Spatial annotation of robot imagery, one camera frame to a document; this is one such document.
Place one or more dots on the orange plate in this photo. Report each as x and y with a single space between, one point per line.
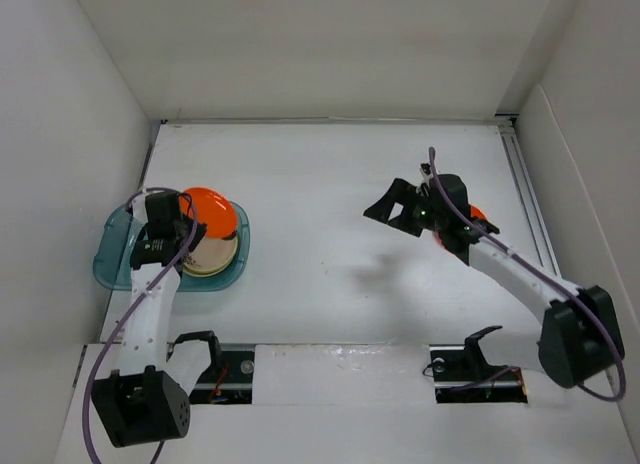
213 210
475 213

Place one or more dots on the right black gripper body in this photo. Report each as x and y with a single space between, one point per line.
437 220

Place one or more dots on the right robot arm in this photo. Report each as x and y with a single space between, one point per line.
580 335

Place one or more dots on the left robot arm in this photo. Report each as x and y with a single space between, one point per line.
145 398

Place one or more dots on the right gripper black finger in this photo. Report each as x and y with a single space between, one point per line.
409 221
400 193

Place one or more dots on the beige plate with black patch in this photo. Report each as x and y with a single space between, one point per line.
211 256

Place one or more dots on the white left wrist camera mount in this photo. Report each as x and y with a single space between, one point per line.
135 206

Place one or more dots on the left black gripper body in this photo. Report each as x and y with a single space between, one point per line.
184 227

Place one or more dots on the teal plastic bin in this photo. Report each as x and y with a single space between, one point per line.
111 267

